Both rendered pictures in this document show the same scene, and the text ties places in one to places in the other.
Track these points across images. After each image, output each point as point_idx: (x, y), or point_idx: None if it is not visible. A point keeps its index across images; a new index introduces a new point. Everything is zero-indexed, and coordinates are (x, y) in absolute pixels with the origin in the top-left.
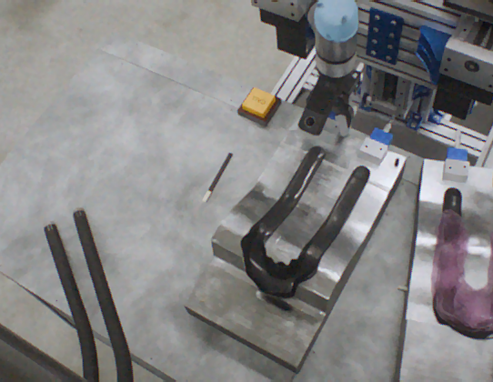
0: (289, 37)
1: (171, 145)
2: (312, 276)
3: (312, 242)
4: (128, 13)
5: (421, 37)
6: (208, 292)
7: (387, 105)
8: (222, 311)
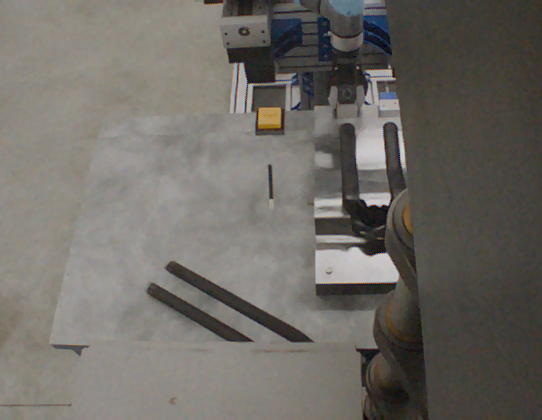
0: (258, 67)
1: (214, 180)
2: None
3: (391, 185)
4: (51, 141)
5: (364, 26)
6: (330, 264)
7: None
8: (350, 272)
